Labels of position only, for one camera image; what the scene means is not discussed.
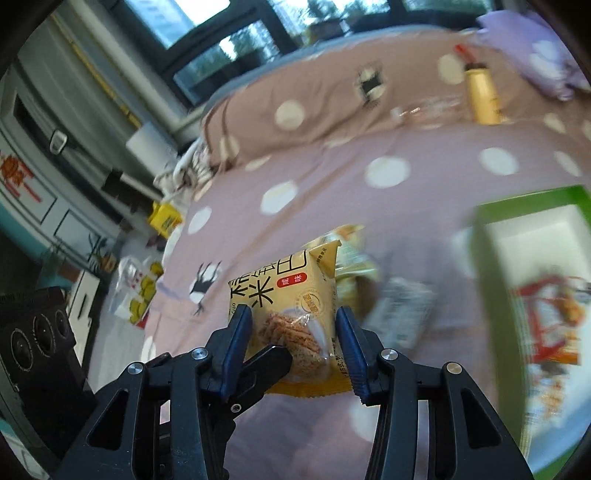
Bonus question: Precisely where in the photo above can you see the green white snack packet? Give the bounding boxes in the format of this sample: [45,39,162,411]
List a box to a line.
[318,224,384,282]

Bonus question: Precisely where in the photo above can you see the yellow cardboard box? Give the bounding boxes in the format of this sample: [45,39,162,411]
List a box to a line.
[147,200,184,238]

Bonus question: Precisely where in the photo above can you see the purple printed cloth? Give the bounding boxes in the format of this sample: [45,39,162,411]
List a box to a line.
[475,10,591,101]

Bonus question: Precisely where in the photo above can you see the striped white cloth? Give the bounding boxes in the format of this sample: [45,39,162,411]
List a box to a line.
[153,138,218,204]

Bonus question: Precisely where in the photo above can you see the clear plastic packet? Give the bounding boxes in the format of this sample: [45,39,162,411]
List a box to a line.
[390,95,467,127]

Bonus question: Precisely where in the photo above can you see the grey white cabinet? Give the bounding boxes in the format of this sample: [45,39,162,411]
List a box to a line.
[0,18,185,278]

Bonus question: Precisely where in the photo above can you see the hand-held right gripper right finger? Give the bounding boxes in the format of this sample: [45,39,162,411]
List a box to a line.
[335,305,532,480]

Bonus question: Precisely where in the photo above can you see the yellow bottle with red straw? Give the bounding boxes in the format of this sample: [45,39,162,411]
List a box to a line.
[454,44,504,125]

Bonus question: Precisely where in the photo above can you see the orange panda snack bag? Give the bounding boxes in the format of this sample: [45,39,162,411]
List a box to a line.
[515,276,589,365]

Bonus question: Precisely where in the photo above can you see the dark framed window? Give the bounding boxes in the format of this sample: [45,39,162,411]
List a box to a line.
[111,0,504,109]

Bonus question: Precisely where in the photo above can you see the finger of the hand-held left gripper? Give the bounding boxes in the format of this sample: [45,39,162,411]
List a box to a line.
[226,344,293,420]

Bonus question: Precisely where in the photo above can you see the white blue-print snack bag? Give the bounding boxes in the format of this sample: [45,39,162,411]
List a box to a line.
[365,276,437,349]

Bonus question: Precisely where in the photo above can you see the yellow rice cracker packet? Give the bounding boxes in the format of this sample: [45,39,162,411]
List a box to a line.
[228,242,342,398]

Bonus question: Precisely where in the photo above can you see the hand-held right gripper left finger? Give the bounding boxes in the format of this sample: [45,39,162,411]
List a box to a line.
[51,305,254,480]

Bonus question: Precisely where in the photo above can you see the pink dotted pillow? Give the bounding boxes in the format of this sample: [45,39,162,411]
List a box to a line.
[199,25,555,162]

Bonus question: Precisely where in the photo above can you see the plastic bag with yellow items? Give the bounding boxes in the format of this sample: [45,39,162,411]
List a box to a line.
[108,256,164,328]

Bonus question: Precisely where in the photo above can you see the green cardboard box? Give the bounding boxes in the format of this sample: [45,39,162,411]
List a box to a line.
[471,185,591,478]

